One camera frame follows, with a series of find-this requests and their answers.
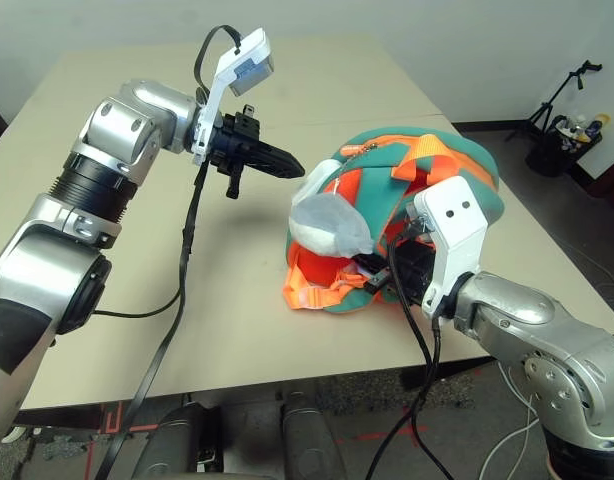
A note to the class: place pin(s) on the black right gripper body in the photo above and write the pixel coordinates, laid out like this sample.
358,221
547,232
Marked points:
417,270

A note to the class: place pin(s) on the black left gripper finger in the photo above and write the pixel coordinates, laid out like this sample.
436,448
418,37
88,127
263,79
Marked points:
274,169
277,154

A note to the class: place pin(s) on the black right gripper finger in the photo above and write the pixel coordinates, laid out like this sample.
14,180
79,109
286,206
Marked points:
372,267

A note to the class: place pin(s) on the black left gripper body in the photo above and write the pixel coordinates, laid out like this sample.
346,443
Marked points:
232,145

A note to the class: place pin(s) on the orange and teal backpack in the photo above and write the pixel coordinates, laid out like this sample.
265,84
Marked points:
382,165

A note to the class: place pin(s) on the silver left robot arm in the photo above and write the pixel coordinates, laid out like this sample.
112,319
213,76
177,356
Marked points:
117,135

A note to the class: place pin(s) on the red floor tape cross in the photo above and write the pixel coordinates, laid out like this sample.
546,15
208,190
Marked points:
412,431

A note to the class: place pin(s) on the black bin with bottles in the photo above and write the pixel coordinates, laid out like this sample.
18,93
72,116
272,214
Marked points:
552,155

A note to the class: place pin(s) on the dark grey robot right thigh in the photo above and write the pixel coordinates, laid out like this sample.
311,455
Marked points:
309,440

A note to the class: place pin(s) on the dark grey robot thigh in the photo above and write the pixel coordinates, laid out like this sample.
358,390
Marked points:
174,440
309,440

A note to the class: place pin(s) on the black tripod stand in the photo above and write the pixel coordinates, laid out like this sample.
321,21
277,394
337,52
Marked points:
557,97

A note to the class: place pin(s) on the dark grey robot left thigh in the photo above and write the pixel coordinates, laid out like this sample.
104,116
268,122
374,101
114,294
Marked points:
174,440

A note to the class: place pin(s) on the white sneaker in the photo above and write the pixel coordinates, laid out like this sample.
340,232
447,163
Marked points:
14,435

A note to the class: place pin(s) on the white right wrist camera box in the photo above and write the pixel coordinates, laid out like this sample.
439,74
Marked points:
452,225

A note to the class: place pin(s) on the black table frame bar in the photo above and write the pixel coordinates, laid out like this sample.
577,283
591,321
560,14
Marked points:
62,412

